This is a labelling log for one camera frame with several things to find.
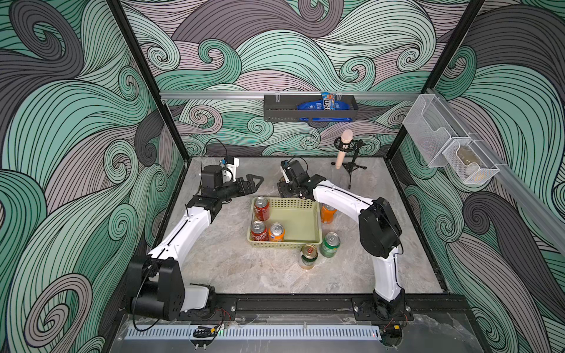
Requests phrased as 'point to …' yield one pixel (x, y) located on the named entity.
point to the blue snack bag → (318, 105)
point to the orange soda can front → (276, 232)
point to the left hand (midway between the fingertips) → (255, 178)
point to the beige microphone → (346, 137)
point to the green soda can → (331, 244)
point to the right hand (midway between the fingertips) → (288, 184)
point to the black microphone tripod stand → (351, 149)
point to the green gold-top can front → (309, 254)
